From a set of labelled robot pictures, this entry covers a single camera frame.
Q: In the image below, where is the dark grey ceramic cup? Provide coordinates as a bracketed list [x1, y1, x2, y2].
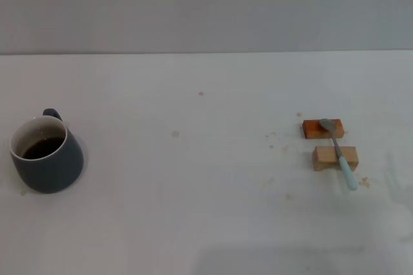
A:
[8, 108, 85, 194]

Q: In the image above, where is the light blue handled spoon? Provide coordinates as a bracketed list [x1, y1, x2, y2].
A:
[319, 118, 359, 191]

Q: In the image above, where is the dark orange wooden block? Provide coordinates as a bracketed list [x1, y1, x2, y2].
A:
[302, 118, 345, 140]

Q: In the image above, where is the light wooden block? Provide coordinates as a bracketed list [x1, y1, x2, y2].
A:
[311, 145, 359, 172]

